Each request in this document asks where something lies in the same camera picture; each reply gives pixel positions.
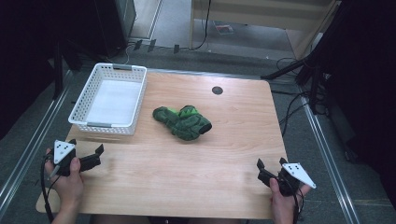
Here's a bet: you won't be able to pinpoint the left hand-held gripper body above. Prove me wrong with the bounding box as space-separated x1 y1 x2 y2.
47 139 103 180

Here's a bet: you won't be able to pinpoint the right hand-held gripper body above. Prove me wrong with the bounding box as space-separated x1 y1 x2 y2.
257 161 318 197

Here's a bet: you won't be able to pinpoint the white plastic basket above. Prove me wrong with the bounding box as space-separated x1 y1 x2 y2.
67 63 149 136

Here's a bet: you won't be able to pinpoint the green plush glove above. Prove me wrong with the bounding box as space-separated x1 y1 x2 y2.
151 105 213 142

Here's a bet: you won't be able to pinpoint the person's right hand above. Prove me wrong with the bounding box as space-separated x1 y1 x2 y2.
269 177 312 218

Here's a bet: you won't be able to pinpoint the person's left hand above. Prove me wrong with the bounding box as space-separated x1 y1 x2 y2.
44 148 85 211

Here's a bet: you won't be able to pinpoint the black metal stand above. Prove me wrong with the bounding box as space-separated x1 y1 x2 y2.
261 46 332 116

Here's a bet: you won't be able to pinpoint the black cabinet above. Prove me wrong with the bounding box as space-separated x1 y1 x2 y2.
92 0 138 59

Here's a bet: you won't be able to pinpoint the red flat item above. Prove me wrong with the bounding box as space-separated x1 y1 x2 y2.
214 21 235 35

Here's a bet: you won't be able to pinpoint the light wooden shelf unit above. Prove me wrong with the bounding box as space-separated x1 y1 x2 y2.
189 0 342 61

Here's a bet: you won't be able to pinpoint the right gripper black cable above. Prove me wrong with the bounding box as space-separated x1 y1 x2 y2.
288 176 306 224

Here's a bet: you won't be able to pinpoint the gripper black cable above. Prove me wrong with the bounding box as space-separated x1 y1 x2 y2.
39 154 63 224
288 176 306 224

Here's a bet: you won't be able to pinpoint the metal floor rail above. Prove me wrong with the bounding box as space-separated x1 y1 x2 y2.
299 92 362 224
0 69 76 216

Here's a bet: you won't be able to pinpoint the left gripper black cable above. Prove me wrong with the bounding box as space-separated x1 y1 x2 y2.
39 154 63 224

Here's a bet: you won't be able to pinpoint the black floor cables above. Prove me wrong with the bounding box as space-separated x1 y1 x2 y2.
270 56 316 138

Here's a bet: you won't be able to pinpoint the black upright post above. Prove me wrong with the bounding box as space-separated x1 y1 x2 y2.
51 38 65 101

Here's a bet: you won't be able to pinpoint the thin white cable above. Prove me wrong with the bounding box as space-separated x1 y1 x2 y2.
104 42 134 65

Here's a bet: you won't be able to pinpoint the hanging black cable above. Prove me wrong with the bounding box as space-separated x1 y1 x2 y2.
189 0 213 51

